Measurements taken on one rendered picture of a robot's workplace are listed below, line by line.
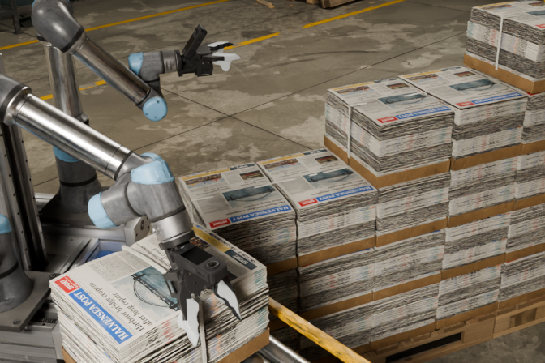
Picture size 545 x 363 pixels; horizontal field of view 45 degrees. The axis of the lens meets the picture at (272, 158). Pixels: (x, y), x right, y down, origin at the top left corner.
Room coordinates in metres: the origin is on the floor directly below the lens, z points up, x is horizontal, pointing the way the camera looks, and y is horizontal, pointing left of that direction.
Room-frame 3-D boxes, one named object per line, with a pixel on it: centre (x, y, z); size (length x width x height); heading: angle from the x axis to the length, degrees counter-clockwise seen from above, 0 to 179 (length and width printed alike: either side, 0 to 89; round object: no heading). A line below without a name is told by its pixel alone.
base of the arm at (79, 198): (1.89, 0.62, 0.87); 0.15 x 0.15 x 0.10
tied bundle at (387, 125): (2.12, -0.40, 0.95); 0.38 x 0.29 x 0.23; 23
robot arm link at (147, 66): (2.09, 0.41, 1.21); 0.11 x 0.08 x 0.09; 105
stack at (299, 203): (2.07, -0.28, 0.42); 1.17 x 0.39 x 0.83; 112
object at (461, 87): (2.22, -0.67, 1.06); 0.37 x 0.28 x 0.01; 23
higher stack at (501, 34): (2.34, -0.95, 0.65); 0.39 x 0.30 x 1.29; 22
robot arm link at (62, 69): (2.02, 0.66, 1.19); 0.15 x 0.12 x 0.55; 16
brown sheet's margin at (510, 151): (2.23, -0.67, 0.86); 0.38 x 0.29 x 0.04; 23
